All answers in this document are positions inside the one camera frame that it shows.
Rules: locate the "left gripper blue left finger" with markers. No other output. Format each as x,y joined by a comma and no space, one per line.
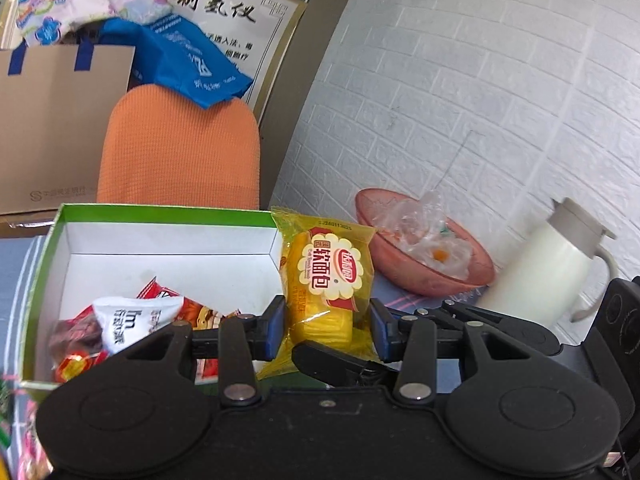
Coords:
270,329

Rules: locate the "blue tablecloth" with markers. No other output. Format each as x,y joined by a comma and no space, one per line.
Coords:
19,263

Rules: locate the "red plastic bowl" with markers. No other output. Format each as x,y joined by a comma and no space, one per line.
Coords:
409,274

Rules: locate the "clear plastic wrap in bowl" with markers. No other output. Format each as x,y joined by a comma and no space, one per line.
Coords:
419,229

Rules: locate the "brown paper bag blue handles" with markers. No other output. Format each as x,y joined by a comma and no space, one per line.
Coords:
55,105

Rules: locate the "yellow soft bread packet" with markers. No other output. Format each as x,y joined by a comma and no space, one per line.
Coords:
327,275

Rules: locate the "white im snack packet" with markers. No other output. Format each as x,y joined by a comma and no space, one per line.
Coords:
125,321

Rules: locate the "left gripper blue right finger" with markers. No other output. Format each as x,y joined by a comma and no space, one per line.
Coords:
389,342

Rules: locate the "blue fabric bag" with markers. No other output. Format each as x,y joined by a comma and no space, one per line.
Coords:
175,54

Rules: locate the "red spicy snack bag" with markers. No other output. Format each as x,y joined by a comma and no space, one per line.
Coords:
199,316

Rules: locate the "right orange chair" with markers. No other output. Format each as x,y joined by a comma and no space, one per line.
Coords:
162,149

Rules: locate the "green white cardboard box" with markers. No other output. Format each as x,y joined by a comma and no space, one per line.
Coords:
226,259

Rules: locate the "white thermos jug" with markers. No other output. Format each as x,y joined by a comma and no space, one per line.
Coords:
544,279

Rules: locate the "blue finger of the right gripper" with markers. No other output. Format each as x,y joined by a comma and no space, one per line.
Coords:
339,369

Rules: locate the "red dates clear packet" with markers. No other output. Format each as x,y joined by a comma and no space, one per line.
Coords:
75,345

